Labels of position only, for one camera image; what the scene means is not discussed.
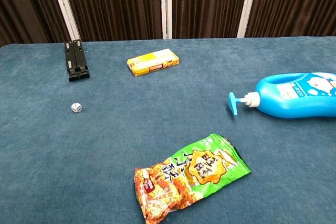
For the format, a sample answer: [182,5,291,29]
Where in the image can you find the yellow cardboard box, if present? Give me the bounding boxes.
[127,48,180,77]

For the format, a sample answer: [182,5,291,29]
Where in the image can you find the brown folding screen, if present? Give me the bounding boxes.
[0,0,336,47]

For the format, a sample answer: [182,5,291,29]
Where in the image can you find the blue table cloth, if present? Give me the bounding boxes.
[0,36,336,224]

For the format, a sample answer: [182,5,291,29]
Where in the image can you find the green orange snack bag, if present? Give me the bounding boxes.
[134,132,252,224]

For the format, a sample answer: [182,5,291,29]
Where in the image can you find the black folding stand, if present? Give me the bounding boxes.
[64,39,90,82]

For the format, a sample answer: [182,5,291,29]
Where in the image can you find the blue pump bottle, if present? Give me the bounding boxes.
[228,72,336,119]

